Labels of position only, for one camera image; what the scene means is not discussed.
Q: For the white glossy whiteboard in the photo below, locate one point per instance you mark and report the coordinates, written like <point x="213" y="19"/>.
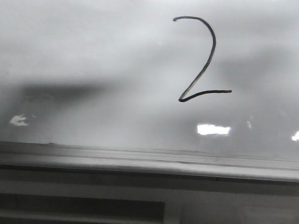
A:
<point x="210" y="76"/>

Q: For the grey aluminium whiteboard tray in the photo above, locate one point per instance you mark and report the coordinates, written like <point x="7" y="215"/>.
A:
<point x="57" y="156"/>

